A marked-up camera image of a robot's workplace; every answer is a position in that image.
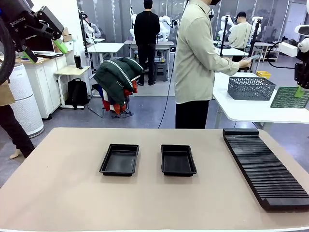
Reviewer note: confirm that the seated person in grey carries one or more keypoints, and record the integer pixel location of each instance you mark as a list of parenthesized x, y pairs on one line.
[(94, 29)]

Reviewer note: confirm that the white cabinet wooden top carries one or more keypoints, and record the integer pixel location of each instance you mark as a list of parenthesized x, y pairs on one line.
[(46, 79)]

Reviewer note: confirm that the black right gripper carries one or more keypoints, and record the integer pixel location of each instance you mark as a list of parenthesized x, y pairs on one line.
[(303, 75)]

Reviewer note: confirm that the man with black cap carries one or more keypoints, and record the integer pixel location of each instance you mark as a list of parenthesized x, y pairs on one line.
[(240, 36)]

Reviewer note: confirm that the black tumbler with straw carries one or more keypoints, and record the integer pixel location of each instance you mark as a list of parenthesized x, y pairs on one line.
[(78, 62)]

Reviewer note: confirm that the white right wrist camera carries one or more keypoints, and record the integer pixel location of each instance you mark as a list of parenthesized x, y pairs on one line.
[(287, 49)]

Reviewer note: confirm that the black tripod stand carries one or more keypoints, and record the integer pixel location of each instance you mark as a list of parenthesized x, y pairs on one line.
[(223, 43), (252, 46)]

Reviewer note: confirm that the brown cardboard box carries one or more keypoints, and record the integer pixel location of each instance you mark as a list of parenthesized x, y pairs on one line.
[(68, 38), (65, 32)]

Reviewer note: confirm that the person's right forearm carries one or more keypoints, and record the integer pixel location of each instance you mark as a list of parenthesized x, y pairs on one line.
[(227, 67)]

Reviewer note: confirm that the white rounded side table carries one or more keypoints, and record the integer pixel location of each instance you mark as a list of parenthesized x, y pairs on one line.
[(241, 108)]

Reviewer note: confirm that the white storage shelf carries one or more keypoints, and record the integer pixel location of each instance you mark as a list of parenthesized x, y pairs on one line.
[(271, 52)]

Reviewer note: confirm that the man in black clothes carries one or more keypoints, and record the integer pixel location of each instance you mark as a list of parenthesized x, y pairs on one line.
[(146, 26)]

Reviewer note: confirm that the white lab robot arm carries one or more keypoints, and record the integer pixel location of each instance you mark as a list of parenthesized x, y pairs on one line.
[(165, 26), (223, 32), (256, 19), (132, 31)]

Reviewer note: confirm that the black plastic ESD tray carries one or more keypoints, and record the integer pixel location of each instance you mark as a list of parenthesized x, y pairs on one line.
[(119, 160), (177, 160)]

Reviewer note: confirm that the red orange clothes pile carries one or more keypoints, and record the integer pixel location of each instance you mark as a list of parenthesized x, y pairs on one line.
[(118, 108)]

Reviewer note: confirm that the black laptop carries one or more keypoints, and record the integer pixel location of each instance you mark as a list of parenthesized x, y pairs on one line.
[(49, 55)]

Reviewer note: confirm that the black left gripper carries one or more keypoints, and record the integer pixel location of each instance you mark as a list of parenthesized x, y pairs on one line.
[(19, 24)]

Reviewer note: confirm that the person's right hand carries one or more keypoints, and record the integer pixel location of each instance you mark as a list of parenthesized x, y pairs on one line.
[(245, 63)]

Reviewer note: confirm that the grey plastic mesh basket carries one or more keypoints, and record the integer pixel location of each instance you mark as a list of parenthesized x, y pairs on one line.
[(251, 88)]

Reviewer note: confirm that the white cylindrical air purifier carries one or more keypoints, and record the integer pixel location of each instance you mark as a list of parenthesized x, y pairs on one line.
[(24, 101)]

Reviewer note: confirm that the brown paper bag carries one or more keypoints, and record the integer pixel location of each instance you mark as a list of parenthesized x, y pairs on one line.
[(6, 95)]

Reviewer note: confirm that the black computer monitor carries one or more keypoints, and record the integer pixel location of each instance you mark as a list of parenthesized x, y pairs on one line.
[(41, 46)]

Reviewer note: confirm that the person in beige shirt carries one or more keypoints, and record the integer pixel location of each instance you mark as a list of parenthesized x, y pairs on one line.
[(193, 60)]

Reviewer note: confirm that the black slotted board rack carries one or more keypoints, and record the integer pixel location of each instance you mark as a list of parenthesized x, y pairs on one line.
[(265, 169)]

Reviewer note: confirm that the yellow plastic bin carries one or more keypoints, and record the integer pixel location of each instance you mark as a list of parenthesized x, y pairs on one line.
[(263, 75)]

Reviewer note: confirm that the dark green striped jacket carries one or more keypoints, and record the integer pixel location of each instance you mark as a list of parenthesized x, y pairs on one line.
[(113, 77)]

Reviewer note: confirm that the small wooden top desk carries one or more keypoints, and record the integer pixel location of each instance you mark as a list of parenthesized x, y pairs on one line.
[(72, 70)]

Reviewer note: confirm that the white storage box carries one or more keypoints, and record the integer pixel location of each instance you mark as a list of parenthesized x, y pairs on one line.
[(70, 47)]

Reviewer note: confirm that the grey plastic stool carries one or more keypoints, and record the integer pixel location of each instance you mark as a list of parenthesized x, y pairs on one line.
[(161, 70)]

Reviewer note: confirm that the bystander in black trousers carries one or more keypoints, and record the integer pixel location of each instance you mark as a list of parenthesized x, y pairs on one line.
[(12, 128)]

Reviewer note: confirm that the white office table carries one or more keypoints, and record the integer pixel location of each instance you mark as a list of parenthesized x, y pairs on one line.
[(229, 52), (106, 47)]

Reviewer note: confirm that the black backpack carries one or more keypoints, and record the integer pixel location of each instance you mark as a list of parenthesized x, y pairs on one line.
[(77, 93)]

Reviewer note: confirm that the grey office table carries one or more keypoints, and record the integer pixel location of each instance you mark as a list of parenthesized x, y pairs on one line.
[(166, 43)]

